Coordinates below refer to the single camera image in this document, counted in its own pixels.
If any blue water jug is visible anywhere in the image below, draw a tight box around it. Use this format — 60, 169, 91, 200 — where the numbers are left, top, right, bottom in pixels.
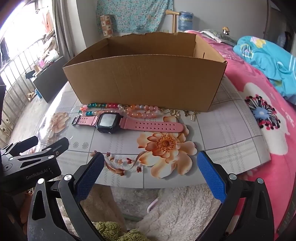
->
178, 11, 194, 33

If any multicoloured bead bracelet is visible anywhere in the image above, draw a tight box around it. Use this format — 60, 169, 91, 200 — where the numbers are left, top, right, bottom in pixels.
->
78, 102, 121, 118

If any brown cardboard box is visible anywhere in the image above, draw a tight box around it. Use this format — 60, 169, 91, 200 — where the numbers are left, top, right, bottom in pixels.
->
62, 32, 228, 113

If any floral tablecloth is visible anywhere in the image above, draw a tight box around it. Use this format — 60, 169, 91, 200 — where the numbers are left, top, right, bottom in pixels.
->
8, 74, 272, 186

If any dark flat board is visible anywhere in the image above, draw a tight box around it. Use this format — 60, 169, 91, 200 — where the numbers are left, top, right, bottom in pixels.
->
25, 55, 70, 103

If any dark red bead bracelet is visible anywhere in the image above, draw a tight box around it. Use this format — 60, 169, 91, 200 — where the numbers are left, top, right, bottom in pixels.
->
119, 104, 163, 119

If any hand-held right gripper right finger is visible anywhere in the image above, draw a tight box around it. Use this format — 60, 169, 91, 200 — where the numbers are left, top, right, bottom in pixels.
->
196, 151, 275, 241

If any pink strap digital wristwatch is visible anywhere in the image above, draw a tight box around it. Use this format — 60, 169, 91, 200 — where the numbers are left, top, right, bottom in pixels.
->
72, 112, 189, 135

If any metal window railing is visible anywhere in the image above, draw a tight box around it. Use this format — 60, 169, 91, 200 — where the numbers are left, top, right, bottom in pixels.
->
0, 30, 61, 149

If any patterned paper roll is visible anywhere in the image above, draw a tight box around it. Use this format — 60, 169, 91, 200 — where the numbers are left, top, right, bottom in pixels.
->
100, 14, 113, 38

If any pale pink cord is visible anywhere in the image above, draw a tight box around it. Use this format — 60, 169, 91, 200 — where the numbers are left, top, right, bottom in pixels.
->
147, 196, 160, 214

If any teal floral wall cloth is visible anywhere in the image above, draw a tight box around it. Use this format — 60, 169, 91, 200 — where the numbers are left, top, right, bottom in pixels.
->
97, 0, 174, 33

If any gold dangle earring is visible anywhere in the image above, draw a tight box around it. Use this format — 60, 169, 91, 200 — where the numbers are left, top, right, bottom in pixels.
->
184, 110, 201, 121
162, 107, 183, 119

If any pink floral blanket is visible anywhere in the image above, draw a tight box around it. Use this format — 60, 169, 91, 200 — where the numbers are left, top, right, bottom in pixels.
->
185, 30, 296, 241

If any grey lace cushion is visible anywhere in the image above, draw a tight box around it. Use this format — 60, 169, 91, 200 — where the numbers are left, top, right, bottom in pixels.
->
201, 30, 237, 45

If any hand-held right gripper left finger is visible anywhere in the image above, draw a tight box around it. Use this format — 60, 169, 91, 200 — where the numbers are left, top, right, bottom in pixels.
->
27, 152, 107, 241

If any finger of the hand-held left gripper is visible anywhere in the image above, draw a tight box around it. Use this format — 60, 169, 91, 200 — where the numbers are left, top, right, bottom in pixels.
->
0, 136, 39, 156
10, 137, 70, 163

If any grey curtain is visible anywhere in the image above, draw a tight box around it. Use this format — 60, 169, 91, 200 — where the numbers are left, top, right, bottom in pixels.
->
52, 0, 77, 62

